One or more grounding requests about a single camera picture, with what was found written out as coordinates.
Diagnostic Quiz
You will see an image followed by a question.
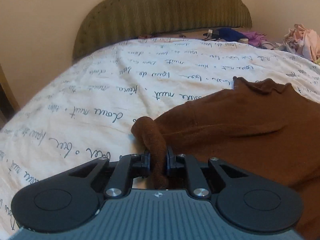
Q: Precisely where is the brown knit sweater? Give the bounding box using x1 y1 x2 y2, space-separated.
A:
131 77 319 239

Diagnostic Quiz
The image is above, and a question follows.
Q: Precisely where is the dark blue garment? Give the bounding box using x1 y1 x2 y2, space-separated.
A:
204 27 248 42

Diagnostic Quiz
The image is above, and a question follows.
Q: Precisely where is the olive green padded headboard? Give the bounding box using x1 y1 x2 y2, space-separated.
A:
72 0 252 61

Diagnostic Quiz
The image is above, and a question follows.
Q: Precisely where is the white script-print bedspread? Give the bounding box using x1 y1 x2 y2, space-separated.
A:
1 38 319 239

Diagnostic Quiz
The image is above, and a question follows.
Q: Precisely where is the pink clothes pile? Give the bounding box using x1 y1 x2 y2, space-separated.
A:
284 24 319 64

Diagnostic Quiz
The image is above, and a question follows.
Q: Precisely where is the purple garment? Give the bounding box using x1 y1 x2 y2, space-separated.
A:
241 31 267 47

